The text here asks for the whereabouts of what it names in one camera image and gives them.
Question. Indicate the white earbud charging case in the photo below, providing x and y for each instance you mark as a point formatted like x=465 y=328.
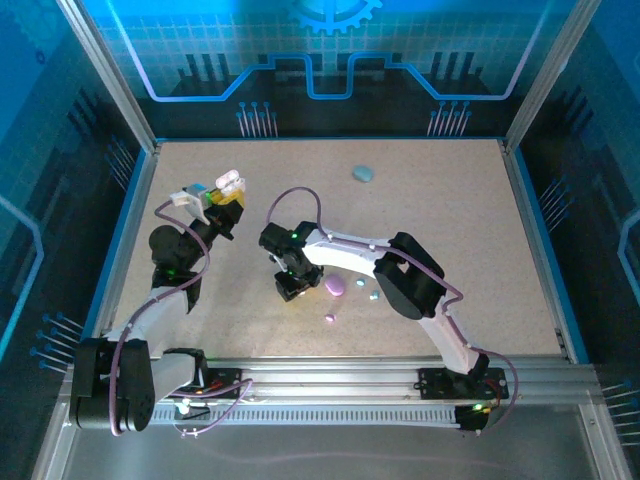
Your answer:
x=230 y=181

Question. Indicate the pink earbud charging case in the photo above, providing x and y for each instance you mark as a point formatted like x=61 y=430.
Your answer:
x=335 y=286

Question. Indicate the teal earbud charging case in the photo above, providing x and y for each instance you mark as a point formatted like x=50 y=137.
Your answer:
x=363 y=173

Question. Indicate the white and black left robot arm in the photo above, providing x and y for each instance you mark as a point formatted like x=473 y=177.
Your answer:
x=160 y=315

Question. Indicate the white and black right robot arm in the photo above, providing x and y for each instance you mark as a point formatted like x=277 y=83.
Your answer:
x=345 y=250

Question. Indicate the grey metal shelf panel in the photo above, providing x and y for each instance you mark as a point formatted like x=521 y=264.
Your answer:
x=325 y=460

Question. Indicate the black control box with LEDs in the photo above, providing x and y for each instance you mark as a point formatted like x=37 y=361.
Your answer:
x=467 y=420

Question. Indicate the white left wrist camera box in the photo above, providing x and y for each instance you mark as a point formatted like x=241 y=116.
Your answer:
x=192 y=197

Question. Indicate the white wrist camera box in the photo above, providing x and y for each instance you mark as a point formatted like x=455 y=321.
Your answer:
x=276 y=260
x=192 y=197

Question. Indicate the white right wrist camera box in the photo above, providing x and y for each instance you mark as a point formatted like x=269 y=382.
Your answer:
x=276 y=260

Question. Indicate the aluminium left table side rail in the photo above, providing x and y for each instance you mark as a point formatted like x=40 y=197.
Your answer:
x=131 y=220

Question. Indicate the aluminium table side rail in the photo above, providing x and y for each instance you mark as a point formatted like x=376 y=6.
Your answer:
x=539 y=250
x=131 y=220

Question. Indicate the aluminium base rail beam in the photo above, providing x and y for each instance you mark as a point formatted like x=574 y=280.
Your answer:
x=330 y=375

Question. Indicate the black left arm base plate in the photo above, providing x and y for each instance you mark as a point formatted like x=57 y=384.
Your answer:
x=227 y=377

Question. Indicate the aluminium left frame post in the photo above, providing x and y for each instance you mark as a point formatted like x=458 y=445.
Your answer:
x=118 y=85

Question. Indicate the aluminium frame post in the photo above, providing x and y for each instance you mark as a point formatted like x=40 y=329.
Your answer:
x=118 y=85
x=547 y=75

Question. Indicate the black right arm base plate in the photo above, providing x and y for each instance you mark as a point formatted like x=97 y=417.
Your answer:
x=432 y=382

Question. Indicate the aluminium right table side rail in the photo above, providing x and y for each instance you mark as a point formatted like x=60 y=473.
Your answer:
x=539 y=250

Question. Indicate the aluminium right frame post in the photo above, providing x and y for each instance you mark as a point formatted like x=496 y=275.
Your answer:
x=547 y=75

